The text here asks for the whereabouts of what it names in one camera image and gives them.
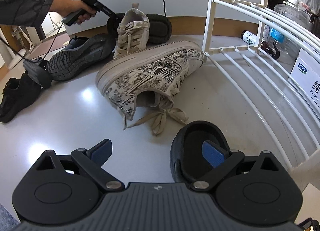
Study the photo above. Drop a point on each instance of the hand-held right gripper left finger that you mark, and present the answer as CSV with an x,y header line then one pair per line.
x,y
101,152

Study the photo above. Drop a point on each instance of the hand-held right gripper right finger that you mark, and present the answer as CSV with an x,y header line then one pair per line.
x,y
212,154

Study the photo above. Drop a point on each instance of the white printed sneaker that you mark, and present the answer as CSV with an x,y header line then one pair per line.
x,y
150,75
132,30

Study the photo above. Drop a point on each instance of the black lace-up sneaker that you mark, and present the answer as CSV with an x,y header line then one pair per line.
x,y
75,60
17,98

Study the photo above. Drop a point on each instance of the black buckle clog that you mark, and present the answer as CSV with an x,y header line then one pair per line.
x,y
37,73

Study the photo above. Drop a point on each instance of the white shoe rack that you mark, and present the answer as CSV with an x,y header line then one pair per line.
x,y
250,60

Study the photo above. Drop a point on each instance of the person's left forearm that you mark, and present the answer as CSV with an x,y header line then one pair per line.
x,y
25,3

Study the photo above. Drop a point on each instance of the person's left hand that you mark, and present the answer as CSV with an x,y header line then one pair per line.
x,y
72,7

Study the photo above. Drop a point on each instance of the white fan stand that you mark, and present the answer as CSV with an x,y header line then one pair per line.
x,y
22,53

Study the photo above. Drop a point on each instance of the white carton box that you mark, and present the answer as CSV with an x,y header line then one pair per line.
x,y
306,78

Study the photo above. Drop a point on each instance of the small white bottle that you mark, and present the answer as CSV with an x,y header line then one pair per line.
x,y
248,37

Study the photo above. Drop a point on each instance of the clear water bottle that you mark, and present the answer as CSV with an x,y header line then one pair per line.
x,y
285,30

